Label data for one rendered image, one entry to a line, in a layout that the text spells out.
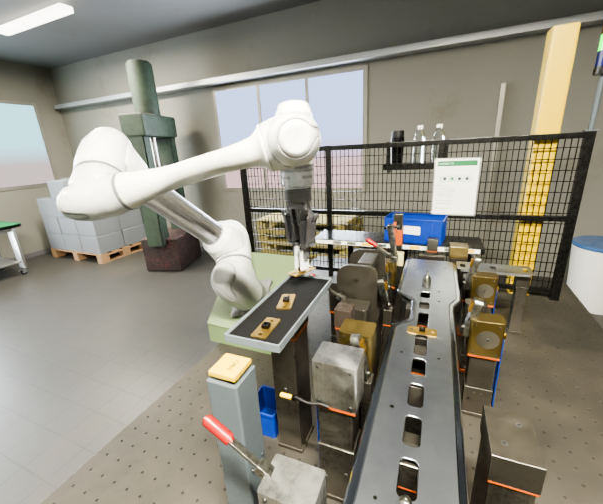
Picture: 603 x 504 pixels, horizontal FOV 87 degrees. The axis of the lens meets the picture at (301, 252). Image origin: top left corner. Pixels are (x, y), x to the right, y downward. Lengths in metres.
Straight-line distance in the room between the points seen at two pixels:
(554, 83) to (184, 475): 2.12
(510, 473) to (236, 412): 0.49
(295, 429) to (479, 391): 0.58
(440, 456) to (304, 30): 4.20
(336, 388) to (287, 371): 0.20
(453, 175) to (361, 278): 1.06
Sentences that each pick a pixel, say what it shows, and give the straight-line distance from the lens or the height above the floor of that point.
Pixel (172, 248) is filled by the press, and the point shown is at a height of 0.34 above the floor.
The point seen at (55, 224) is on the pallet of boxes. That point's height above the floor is 0.58.
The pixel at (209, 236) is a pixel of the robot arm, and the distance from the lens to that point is 1.31.
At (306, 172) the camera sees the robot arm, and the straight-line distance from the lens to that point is 0.83.
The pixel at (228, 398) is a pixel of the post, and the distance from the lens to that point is 0.66.
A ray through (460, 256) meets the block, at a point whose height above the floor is 1.01.
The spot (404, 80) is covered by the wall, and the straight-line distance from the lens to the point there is 3.98.
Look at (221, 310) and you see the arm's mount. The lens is 1.55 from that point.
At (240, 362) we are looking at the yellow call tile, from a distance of 0.66.
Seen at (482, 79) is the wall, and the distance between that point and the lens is 3.95.
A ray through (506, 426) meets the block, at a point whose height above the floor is 1.03.
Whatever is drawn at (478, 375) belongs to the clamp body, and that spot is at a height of 0.86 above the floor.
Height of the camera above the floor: 1.55
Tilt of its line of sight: 18 degrees down
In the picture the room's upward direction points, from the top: 3 degrees counter-clockwise
